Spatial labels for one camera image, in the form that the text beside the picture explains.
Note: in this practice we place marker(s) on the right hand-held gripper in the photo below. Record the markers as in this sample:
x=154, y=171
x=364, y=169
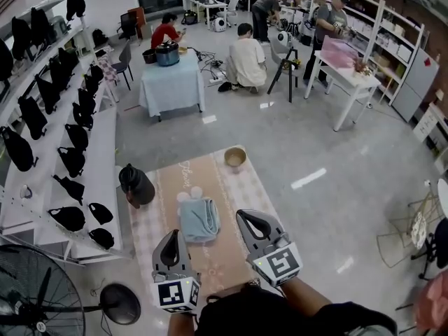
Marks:
x=280, y=262

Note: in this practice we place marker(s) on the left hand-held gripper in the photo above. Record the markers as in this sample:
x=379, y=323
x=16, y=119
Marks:
x=175, y=294

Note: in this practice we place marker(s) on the light blue towel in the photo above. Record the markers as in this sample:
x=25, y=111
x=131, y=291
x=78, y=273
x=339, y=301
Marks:
x=197, y=222

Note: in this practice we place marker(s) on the person's left forearm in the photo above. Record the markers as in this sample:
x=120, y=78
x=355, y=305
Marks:
x=182, y=325

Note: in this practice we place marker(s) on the person's right forearm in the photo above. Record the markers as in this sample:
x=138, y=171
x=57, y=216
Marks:
x=304, y=296

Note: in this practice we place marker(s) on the wooden bowl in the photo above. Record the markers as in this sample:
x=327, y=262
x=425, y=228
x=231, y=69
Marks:
x=235, y=157

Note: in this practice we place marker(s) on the person's black shirt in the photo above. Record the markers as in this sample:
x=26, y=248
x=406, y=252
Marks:
x=262, y=317

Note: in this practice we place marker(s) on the white metal shelf rack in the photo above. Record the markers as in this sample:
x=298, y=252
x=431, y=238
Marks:
x=101, y=145

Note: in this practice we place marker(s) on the row of black bags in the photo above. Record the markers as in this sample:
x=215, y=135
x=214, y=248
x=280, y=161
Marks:
x=73, y=159

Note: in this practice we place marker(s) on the black standing fan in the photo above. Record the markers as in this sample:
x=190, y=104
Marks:
x=40, y=325

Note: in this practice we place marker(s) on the white power strip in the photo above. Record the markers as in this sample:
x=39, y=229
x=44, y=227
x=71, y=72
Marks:
x=216, y=80

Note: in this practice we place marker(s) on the table with light blue cloth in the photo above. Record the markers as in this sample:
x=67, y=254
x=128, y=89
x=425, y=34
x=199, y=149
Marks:
x=171, y=86

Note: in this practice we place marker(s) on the grey chair with black legs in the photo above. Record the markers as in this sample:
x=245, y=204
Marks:
x=285, y=61

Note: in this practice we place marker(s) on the white floor socket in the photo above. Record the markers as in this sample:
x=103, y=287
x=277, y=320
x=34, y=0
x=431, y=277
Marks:
x=427, y=183

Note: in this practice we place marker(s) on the black office chair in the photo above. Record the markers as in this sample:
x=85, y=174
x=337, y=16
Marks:
x=441, y=247

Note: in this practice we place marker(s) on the round white side table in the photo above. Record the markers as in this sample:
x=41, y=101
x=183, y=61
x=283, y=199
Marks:
x=444, y=198

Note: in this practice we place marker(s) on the pink cloth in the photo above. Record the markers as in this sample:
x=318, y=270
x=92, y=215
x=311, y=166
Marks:
x=435, y=303

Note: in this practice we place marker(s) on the dried flower bouquet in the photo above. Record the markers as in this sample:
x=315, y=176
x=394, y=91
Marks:
x=362, y=68

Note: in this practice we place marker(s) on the pink box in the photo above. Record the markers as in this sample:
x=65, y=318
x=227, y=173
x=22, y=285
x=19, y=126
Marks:
x=339, y=52

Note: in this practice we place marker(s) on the white drawer cabinet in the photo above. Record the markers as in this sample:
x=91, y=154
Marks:
x=427, y=124

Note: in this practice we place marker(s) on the dark electric cooker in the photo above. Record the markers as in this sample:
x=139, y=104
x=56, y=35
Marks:
x=167, y=54

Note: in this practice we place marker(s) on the small table with checked cloth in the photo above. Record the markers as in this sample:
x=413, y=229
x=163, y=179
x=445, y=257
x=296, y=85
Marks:
x=106, y=70

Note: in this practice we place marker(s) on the grey side chair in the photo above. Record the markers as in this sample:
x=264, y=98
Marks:
x=124, y=61

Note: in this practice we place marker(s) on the white round robot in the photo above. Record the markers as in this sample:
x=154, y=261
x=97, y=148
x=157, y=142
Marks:
x=220, y=24

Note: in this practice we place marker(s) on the grey refrigerator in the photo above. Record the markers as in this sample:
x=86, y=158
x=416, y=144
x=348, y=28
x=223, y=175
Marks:
x=416, y=82

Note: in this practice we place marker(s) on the white desk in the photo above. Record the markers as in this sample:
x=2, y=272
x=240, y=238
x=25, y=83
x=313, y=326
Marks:
x=206, y=3

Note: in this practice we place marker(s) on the white shelving unit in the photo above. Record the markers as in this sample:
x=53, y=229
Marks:
x=379, y=23

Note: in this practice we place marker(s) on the brown cabinet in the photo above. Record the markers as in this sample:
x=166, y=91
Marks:
x=138, y=21

